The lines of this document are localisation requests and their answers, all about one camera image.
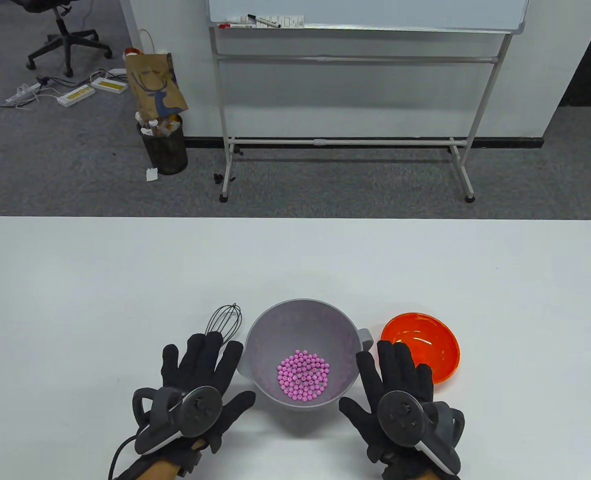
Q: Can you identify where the black office chair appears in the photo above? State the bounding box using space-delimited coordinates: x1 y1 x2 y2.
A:
10 0 114 78

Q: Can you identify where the black cable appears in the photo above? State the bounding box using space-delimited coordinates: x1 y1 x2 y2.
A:
108 435 139 480

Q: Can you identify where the person's left hand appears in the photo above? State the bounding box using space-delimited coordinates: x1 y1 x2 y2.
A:
161 332 256 468

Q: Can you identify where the grey plastic salad bowl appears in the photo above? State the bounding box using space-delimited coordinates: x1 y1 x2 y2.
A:
236 299 375 412

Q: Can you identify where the person's left forearm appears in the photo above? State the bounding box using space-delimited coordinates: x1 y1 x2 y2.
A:
145 460 181 480

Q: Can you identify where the wire whisk with wooden handle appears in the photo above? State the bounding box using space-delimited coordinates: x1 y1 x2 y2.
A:
204 303 242 346

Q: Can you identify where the brown paper bag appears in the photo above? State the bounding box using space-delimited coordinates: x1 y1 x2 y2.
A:
125 28 189 117

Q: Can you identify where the white power strip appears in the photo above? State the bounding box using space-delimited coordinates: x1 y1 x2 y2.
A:
5 83 41 106

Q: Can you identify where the pile of pink plastic beads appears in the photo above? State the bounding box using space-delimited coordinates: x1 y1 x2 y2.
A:
276 350 330 402

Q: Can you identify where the dark grey handheld controller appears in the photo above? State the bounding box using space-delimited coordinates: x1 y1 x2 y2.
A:
378 390 465 473
132 386 224 456

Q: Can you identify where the person's right hand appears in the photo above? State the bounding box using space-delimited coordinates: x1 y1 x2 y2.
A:
339 340 441 473

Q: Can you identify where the white eraser box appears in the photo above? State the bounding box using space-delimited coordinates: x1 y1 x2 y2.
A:
255 15 305 29

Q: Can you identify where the pile of trash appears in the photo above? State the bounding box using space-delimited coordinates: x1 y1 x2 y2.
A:
135 112 182 138

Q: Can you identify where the orange plastic bowl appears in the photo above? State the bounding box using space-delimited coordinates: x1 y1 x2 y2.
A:
380 312 461 385

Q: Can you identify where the whiteboard on metal stand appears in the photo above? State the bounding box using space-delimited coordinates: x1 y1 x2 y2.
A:
206 0 530 203

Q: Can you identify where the black mesh waste bin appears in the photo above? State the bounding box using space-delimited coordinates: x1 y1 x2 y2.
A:
136 114 189 176

